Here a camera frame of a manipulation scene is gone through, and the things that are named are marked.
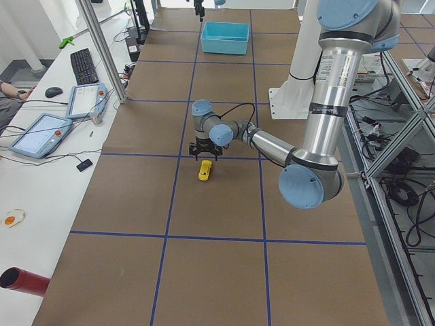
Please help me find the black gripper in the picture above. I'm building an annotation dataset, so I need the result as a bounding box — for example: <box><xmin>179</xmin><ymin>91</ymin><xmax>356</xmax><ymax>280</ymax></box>
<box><xmin>189</xmin><ymin>138</ymin><xmax>222</xmax><ymax>162</ymax></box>
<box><xmin>194</xmin><ymin>0</ymin><xmax>204</xmax><ymax>22</ymax></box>

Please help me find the yellow beetle toy car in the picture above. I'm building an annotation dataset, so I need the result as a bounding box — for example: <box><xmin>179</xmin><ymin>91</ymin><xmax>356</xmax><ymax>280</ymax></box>
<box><xmin>198</xmin><ymin>160</ymin><xmax>212</xmax><ymax>181</ymax></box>

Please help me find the person forearm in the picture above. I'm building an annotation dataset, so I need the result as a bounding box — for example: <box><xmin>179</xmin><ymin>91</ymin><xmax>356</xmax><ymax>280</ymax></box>
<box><xmin>1</xmin><ymin>81</ymin><xmax>35</xmax><ymax>101</ymax></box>

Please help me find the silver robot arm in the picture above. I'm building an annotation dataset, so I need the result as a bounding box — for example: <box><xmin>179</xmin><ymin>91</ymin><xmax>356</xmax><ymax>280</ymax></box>
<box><xmin>189</xmin><ymin>1</ymin><xmax>402</xmax><ymax>209</ymax></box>

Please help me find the light blue plastic bin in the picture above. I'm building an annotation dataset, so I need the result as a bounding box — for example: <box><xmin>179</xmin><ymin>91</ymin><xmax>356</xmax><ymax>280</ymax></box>
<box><xmin>201</xmin><ymin>22</ymin><xmax>250</xmax><ymax>55</ymax></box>

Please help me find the small metal cylinder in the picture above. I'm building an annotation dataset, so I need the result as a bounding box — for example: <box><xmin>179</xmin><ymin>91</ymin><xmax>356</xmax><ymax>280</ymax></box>
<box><xmin>90</xmin><ymin>112</ymin><xmax>103</xmax><ymax>126</ymax></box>

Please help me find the black smartphone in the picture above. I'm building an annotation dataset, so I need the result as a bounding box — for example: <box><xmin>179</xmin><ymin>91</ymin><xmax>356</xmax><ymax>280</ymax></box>
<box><xmin>76</xmin><ymin>159</ymin><xmax>93</xmax><ymax>172</ymax></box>

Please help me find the black computer keyboard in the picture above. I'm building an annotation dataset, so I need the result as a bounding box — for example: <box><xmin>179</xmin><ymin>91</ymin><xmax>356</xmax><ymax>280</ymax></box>
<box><xmin>70</xmin><ymin>48</ymin><xmax>99</xmax><ymax>85</ymax></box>

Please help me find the far teach pendant tablet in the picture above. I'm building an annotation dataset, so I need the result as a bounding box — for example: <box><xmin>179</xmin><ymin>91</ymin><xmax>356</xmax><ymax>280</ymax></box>
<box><xmin>65</xmin><ymin>83</ymin><xmax>107</xmax><ymax>120</ymax></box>

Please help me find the teach pendant tablet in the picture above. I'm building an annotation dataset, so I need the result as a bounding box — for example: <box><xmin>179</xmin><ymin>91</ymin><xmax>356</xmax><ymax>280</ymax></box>
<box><xmin>65</xmin><ymin>83</ymin><xmax>107</xmax><ymax>120</ymax></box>
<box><xmin>8</xmin><ymin>113</ymin><xmax>73</xmax><ymax>159</ymax></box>

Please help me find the green plastic clamp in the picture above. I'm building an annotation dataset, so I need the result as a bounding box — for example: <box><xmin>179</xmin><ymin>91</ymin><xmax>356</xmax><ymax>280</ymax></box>
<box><xmin>58</xmin><ymin>36</ymin><xmax>74</xmax><ymax>49</ymax></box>

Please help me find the black computer mouse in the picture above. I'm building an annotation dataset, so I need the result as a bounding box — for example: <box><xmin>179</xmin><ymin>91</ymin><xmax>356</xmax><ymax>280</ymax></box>
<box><xmin>45</xmin><ymin>87</ymin><xmax>63</xmax><ymax>98</ymax></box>

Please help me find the near teach pendant tablet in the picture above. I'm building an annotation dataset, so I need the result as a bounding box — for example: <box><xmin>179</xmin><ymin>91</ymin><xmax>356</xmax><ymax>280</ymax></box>
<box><xmin>8</xmin><ymin>113</ymin><xmax>73</xmax><ymax>159</ymax></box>

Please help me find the red cylinder tube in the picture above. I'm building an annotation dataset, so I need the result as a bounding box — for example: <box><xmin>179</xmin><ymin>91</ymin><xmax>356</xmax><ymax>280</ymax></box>
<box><xmin>1</xmin><ymin>267</ymin><xmax>50</xmax><ymax>297</ymax></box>

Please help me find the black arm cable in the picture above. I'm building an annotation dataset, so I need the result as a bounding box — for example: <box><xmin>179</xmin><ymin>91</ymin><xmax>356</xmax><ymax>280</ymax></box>
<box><xmin>219</xmin><ymin>103</ymin><xmax>256</xmax><ymax>125</ymax></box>

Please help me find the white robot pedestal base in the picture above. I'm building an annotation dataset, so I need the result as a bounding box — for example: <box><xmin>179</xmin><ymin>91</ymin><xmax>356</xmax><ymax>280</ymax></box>
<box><xmin>268</xmin><ymin>0</ymin><xmax>321</xmax><ymax>120</ymax></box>

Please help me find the aluminium frame post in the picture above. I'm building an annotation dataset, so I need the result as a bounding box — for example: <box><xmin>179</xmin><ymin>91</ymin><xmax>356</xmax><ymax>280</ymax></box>
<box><xmin>76</xmin><ymin>0</ymin><xmax>127</xmax><ymax>103</ymax></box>

